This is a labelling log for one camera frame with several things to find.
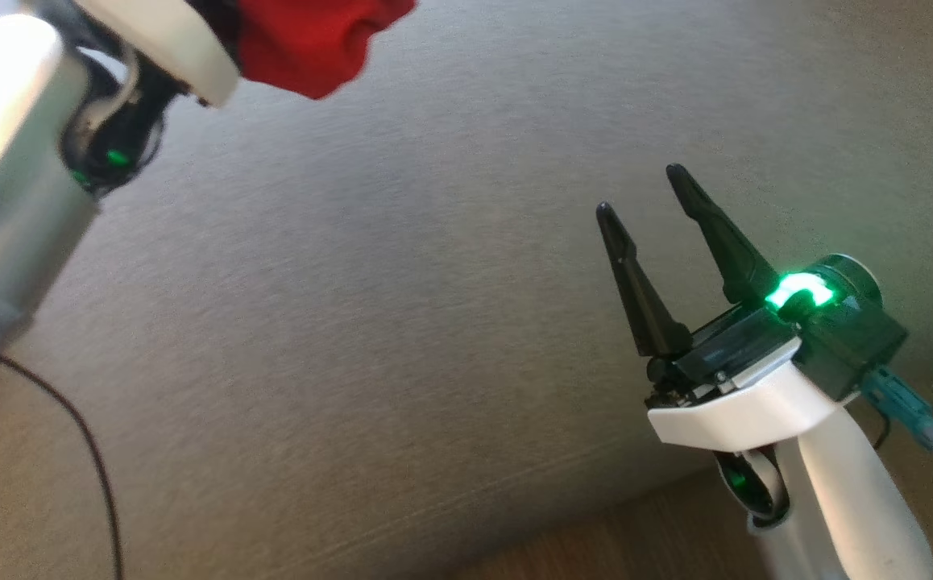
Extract right gripper camera cable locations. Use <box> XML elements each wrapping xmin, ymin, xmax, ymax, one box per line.
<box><xmin>860</xmin><ymin>367</ymin><xmax>933</xmax><ymax>580</ymax></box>

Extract gripper camera cable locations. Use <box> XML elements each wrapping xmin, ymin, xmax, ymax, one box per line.
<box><xmin>0</xmin><ymin>338</ymin><xmax>126</xmax><ymax>580</ymax></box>
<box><xmin>860</xmin><ymin>367</ymin><xmax>933</xmax><ymax>580</ymax></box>

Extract left gripper camera cable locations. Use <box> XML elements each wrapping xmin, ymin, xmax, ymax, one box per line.
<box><xmin>0</xmin><ymin>338</ymin><xmax>126</xmax><ymax>580</ymax></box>

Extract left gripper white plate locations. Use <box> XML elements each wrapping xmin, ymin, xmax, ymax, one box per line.
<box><xmin>72</xmin><ymin>0</ymin><xmax>242</xmax><ymax>108</ymax></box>

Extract red jersey with white stripes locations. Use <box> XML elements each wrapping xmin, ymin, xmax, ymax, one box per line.
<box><xmin>236</xmin><ymin>0</ymin><xmax>419</xmax><ymax>102</ymax></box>

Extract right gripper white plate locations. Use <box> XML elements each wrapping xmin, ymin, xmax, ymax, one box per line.
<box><xmin>595</xmin><ymin>164</ymin><xmax>838</xmax><ymax>453</ymax></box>

